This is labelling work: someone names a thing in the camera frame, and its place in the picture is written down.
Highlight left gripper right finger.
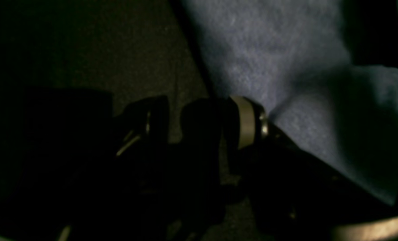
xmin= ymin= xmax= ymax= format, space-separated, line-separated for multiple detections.
xmin=180 ymin=96 xmax=398 ymax=241

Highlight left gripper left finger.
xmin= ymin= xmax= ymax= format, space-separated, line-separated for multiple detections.
xmin=0 ymin=96 xmax=169 ymax=241

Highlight blue-grey t-shirt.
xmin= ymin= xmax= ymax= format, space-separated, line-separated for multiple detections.
xmin=180 ymin=0 xmax=398 ymax=205

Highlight black table cloth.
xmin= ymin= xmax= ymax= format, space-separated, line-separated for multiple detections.
xmin=0 ymin=0 xmax=398 ymax=241

